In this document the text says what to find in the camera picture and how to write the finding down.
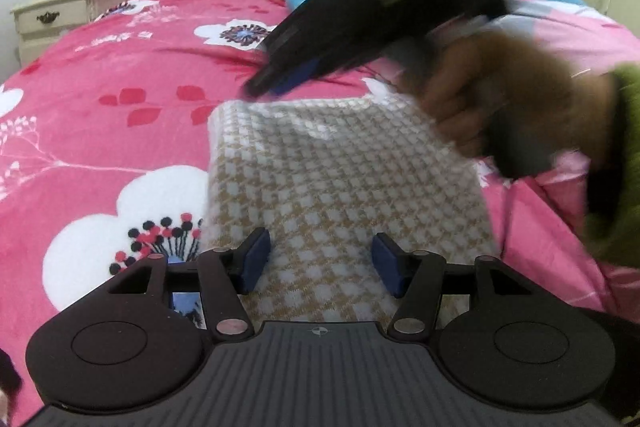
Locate person's right hand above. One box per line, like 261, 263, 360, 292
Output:
412, 31, 617, 180

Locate beige white houndstooth jacket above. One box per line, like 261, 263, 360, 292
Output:
202, 95, 497, 323

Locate green sleeve forearm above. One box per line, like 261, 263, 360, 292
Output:
584, 64, 639, 269

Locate pink floral bed blanket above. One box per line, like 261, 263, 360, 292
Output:
1, 0, 639, 426

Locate cream bedside nightstand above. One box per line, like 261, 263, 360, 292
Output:
11, 0, 127, 67

